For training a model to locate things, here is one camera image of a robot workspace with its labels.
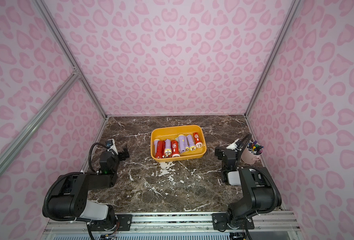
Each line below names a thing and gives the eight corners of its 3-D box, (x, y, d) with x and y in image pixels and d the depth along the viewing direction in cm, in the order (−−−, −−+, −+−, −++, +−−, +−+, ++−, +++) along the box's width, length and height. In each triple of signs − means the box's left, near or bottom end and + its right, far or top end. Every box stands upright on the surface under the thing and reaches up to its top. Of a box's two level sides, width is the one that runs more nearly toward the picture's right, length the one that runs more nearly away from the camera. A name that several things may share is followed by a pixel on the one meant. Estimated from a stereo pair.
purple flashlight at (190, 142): (190, 151, 99) (190, 150, 98) (185, 136, 107) (186, 135, 105) (196, 150, 100) (196, 148, 98) (191, 135, 108) (191, 134, 106)
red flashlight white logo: (196, 148, 101) (196, 146, 99) (192, 134, 108) (192, 132, 106) (202, 147, 101) (203, 145, 99) (198, 133, 109) (198, 131, 107)
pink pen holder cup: (243, 165, 95) (250, 154, 84) (239, 152, 100) (246, 141, 90) (256, 165, 94) (265, 154, 84) (252, 152, 100) (260, 141, 90)
